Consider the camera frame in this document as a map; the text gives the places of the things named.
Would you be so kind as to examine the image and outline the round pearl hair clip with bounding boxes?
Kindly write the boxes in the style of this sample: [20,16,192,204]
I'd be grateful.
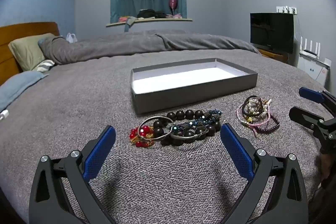
[244,98,268,117]

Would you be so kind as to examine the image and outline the blue blanket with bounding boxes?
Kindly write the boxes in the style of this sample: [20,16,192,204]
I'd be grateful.
[0,70,49,114]

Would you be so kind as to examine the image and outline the black television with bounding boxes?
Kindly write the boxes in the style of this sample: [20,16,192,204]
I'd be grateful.
[249,12,294,54]

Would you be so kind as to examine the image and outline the black clothes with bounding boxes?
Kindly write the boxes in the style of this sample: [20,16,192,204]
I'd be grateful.
[136,9,167,19]

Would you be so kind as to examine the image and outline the grey garment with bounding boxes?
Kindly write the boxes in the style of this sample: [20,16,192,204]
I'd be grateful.
[125,17,138,33]

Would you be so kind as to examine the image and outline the dark wooden bead bracelet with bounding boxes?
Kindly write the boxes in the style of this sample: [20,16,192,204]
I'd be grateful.
[153,109,222,146]

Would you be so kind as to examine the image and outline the person's right hand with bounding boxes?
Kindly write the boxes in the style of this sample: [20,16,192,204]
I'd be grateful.
[316,153,332,189]

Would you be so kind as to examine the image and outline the pink cord bracelet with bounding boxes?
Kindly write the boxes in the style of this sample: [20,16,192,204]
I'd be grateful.
[236,103,271,136]

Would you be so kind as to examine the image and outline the red bead bracelet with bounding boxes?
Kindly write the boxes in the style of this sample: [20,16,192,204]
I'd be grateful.
[129,126,156,148]

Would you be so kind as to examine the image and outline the grey duvet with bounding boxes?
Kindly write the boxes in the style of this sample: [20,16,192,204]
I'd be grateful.
[38,29,260,65]

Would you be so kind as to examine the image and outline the pink balloon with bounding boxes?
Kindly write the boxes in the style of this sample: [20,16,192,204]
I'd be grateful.
[168,0,179,16]

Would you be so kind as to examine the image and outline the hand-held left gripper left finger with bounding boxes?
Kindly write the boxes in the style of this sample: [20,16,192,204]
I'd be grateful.
[28,125,117,224]

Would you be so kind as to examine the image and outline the olive pillow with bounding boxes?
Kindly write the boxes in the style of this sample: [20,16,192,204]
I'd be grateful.
[8,33,57,72]

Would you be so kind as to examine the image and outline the wooden headboard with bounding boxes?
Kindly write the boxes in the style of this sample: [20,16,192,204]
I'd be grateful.
[0,21,60,85]

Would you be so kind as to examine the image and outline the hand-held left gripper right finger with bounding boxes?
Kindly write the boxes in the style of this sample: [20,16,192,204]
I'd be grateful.
[220,123,308,224]

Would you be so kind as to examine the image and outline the grey cardboard box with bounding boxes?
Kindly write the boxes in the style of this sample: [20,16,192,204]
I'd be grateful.
[130,57,258,115]

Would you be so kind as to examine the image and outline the grey bed cover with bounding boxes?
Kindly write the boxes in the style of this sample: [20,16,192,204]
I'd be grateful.
[0,49,336,224]

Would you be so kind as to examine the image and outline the striped pillow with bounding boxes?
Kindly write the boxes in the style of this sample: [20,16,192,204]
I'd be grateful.
[33,59,55,73]

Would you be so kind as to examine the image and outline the white router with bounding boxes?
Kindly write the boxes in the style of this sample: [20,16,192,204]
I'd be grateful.
[299,36,322,59]

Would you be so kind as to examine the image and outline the silver wire bangle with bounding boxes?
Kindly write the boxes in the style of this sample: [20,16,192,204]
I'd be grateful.
[138,116,175,141]
[170,126,208,140]

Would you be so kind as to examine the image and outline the white cabinet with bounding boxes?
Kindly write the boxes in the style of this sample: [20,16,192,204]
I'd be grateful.
[297,52,332,81]

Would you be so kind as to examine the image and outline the long pearl hairpin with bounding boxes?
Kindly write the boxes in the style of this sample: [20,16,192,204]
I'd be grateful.
[259,98,273,113]

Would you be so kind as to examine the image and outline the window sill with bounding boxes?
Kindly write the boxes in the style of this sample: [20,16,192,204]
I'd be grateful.
[106,18,193,28]

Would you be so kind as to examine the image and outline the purple bead bracelet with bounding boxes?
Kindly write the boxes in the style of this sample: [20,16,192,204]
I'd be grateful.
[252,114,280,134]

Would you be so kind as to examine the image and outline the wooden television stand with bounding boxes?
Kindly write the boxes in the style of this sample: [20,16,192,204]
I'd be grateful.
[256,47,289,64]

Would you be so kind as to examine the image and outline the blue crystal bead bracelet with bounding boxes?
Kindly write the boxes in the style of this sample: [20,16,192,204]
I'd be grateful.
[172,109,222,135]

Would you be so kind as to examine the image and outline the black hair tie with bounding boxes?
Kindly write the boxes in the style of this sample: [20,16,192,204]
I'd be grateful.
[241,95,265,118]

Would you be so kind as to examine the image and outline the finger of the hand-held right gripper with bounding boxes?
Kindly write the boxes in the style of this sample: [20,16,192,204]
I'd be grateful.
[299,87,336,115]
[289,106,336,141]

